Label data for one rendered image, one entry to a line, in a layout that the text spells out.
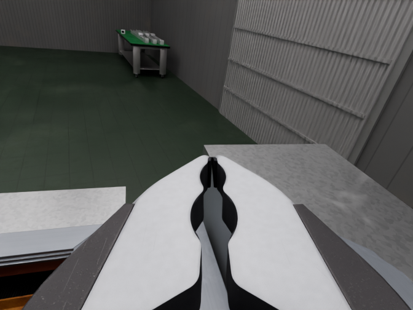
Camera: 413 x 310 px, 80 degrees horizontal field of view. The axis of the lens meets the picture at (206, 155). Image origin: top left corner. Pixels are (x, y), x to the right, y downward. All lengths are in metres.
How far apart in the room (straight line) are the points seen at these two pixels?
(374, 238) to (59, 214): 1.08
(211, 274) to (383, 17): 2.29
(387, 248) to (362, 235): 0.06
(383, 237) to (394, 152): 1.69
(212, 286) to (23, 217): 0.77
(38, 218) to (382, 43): 2.52
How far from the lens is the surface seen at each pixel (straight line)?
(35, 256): 0.93
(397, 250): 0.85
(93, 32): 8.66
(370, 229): 0.87
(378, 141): 2.56
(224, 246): 0.86
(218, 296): 0.79
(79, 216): 1.14
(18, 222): 1.18
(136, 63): 5.96
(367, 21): 2.65
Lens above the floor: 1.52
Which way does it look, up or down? 30 degrees down
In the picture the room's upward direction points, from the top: 9 degrees clockwise
